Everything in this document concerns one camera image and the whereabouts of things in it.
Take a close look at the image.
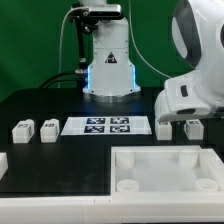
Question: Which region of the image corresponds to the white AprilTag base plate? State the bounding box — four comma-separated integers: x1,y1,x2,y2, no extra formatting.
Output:
61,116,152,136

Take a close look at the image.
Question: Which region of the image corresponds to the black camera on stand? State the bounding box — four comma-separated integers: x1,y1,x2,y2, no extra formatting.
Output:
69,4,124,34

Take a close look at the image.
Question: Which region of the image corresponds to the white obstacle fixture wall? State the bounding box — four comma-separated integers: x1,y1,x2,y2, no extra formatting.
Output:
0,187,224,224

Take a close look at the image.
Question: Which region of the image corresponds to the white square tabletop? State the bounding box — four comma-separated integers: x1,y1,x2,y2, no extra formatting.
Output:
111,145,224,193

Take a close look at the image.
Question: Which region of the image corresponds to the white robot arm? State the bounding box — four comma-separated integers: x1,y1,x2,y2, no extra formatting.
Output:
154,0,224,122

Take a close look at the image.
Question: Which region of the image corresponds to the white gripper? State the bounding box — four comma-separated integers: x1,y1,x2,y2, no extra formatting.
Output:
154,71,224,122

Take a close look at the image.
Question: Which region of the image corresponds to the white cable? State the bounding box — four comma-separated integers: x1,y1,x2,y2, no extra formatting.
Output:
57,7,81,89

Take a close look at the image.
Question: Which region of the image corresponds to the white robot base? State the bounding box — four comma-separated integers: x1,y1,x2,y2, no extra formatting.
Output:
83,18,141,103

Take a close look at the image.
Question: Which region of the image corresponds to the black cable bundle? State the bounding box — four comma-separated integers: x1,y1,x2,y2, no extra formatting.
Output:
39,70,88,90

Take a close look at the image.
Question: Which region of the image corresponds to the white block left edge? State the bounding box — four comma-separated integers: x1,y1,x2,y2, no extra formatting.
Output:
0,153,8,180

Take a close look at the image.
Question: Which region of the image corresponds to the black camera stand pole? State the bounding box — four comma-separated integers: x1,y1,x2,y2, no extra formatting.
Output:
75,17,87,90

